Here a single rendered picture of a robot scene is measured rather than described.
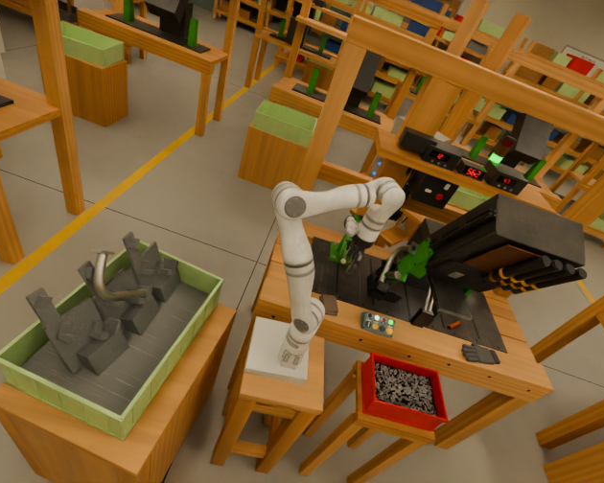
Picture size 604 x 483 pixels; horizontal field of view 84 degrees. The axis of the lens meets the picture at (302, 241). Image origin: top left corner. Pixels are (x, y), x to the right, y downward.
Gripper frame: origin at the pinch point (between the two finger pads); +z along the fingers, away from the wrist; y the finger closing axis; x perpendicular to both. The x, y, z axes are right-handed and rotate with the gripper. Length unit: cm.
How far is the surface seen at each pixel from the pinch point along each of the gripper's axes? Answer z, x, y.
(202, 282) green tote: 40, 51, 5
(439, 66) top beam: -59, -14, 65
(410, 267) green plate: 15.4, -37.2, 29.3
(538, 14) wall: -146, -448, 1014
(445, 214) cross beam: 6, -60, 74
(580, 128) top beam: -57, -82, 65
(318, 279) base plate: 39.9, 0.0, 28.2
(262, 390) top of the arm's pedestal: 45, 15, -31
